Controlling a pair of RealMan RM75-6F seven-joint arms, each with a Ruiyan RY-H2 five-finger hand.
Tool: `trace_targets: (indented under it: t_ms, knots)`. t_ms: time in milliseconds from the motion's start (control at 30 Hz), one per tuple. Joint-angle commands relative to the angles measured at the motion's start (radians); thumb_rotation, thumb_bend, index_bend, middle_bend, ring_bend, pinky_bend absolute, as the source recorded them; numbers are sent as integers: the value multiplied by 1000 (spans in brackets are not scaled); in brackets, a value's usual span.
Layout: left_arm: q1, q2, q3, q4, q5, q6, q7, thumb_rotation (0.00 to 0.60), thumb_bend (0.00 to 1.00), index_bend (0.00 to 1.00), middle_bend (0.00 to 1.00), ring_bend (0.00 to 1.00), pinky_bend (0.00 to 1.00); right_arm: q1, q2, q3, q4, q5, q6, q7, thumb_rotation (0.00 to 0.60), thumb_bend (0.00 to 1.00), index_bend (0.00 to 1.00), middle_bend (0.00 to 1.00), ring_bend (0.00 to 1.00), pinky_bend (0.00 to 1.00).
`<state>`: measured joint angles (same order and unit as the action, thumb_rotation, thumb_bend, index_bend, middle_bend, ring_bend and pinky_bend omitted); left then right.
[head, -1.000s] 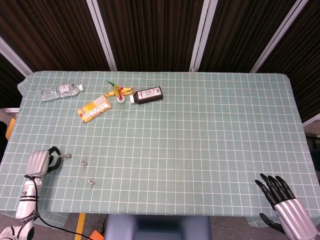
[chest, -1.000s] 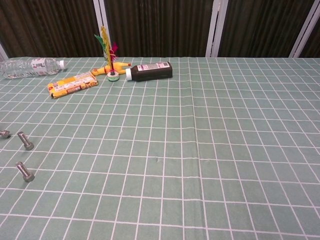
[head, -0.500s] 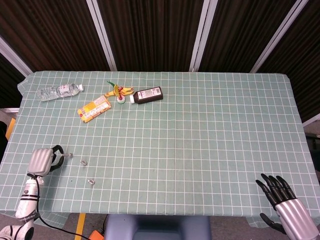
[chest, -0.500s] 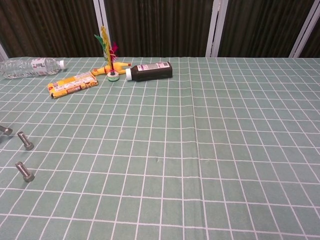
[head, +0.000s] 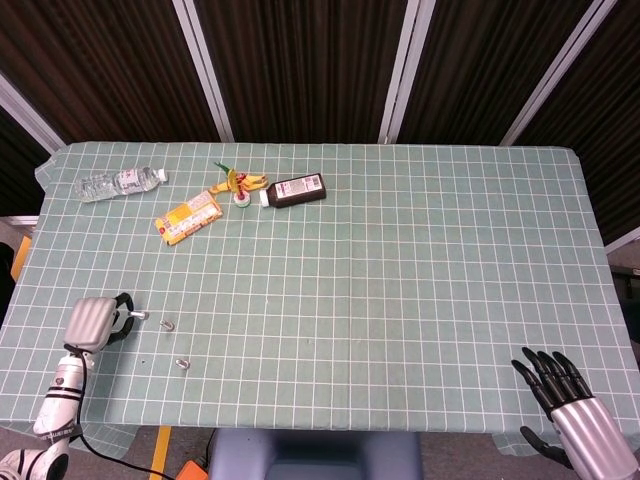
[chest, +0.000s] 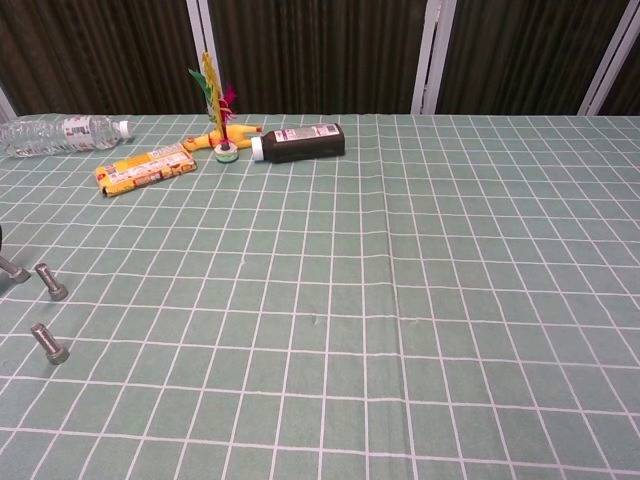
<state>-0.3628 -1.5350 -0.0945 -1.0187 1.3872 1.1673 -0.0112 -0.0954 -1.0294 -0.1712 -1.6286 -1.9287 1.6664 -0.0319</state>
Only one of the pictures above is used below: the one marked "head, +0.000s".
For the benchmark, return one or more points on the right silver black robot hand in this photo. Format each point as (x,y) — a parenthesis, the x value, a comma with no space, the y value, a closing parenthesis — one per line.
(590,430)

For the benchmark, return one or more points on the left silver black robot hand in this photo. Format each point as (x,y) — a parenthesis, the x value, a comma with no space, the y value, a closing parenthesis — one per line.
(90,322)

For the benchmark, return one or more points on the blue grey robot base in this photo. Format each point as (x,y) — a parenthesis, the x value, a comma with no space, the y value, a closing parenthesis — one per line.
(315,455)

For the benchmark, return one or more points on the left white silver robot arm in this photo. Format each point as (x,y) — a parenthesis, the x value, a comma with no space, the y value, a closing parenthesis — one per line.
(60,395)

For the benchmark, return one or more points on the black object beside table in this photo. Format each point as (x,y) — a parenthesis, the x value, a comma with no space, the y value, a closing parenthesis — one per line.
(6,280)

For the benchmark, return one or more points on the yellow floor tape strip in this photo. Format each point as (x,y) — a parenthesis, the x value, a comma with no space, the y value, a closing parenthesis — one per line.
(160,450)
(21,257)

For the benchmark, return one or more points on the white partition base bar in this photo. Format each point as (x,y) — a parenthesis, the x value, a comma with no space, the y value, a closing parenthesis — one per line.
(622,242)
(17,220)

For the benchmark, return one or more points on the black equipment beside table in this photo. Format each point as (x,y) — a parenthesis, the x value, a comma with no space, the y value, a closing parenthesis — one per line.
(627,310)

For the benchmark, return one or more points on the clear plastic water bottle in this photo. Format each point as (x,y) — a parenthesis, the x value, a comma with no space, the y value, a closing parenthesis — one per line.
(122,183)

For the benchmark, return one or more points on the yellow snack package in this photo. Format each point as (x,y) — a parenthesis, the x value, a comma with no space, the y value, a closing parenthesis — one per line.
(189,218)

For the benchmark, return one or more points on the dark corrugated partition panel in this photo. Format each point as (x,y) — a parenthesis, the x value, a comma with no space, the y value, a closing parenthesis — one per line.
(300,65)
(15,170)
(490,65)
(100,65)
(610,125)

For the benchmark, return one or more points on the orange box on floor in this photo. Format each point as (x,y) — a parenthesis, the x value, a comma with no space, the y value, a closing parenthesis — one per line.
(192,471)

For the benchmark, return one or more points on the colourful feather shuttlecock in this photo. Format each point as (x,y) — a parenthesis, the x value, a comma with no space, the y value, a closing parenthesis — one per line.
(242,199)

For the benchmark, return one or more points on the yellow rubber chicken toy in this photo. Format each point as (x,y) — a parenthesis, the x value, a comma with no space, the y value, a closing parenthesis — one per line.
(255,181)

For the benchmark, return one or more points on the dark brown bottle white cap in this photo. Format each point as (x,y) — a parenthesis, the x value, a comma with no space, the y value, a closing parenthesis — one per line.
(295,191)

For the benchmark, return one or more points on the green checkered tablecloth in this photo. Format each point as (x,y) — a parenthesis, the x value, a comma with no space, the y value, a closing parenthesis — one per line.
(350,280)

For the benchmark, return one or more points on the white partition frame post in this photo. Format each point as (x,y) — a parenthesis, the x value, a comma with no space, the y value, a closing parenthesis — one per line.
(402,70)
(25,115)
(205,70)
(555,75)

